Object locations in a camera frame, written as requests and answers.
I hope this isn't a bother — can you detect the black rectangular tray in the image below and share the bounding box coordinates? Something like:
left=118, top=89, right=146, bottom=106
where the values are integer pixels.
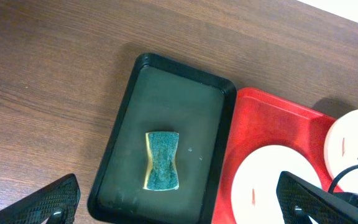
left=87, top=53, right=237, bottom=223

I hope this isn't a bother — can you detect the white plate with red smear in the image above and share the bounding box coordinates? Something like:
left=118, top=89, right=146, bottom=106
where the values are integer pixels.
left=231, top=145, right=321, bottom=224

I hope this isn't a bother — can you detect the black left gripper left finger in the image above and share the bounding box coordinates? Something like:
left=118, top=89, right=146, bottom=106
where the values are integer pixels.
left=0, top=174, right=81, bottom=224

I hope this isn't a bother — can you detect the green yellow sponge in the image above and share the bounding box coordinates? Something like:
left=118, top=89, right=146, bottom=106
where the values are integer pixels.
left=143, top=131, right=180, bottom=191

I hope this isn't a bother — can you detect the red plastic tray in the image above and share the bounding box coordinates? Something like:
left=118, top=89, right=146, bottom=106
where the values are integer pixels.
left=212, top=88, right=335, bottom=223

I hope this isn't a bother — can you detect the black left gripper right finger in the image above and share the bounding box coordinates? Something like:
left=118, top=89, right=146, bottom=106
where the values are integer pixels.
left=276, top=171, right=358, bottom=223

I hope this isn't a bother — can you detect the black right camera cable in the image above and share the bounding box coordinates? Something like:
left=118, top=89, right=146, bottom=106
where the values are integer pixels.
left=327, top=164, right=358, bottom=194

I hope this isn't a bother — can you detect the white plate at tray corner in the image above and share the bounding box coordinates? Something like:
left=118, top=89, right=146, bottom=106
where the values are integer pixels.
left=324, top=110, right=358, bottom=194

